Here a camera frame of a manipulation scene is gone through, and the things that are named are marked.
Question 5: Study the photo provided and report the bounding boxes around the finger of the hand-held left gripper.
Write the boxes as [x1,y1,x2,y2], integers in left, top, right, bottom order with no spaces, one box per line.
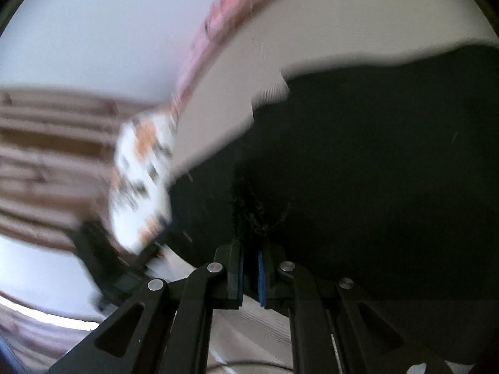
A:
[133,218,181,271]

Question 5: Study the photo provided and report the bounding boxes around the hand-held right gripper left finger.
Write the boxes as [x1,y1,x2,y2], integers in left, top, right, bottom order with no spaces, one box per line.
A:
[49,242,245,374]

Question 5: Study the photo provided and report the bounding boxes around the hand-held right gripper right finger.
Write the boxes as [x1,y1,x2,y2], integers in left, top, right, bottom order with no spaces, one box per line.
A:
[256,243,453,374]

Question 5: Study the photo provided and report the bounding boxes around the black pants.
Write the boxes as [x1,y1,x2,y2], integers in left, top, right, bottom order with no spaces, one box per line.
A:
[167,44,499,367]

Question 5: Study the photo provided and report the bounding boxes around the white floral pillow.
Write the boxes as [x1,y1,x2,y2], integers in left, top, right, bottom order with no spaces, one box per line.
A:
[108,105,185,255]

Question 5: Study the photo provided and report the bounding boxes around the beige striped curtain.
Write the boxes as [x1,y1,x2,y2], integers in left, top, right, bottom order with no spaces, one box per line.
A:
[0,89,158,251]

